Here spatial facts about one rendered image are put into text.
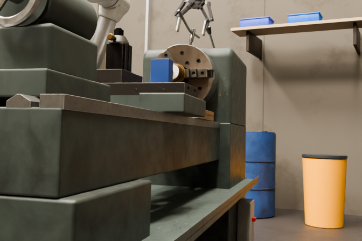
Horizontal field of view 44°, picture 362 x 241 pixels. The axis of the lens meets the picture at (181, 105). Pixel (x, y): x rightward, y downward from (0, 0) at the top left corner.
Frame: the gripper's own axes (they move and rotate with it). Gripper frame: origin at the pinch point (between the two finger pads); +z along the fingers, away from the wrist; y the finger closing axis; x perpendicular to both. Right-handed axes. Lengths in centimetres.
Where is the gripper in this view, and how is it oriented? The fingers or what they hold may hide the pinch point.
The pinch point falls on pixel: (190, 30)
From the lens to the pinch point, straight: 219.6
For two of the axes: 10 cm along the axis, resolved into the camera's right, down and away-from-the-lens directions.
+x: 3.4, 0.9, 9.4
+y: 9.2, 1.9, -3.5
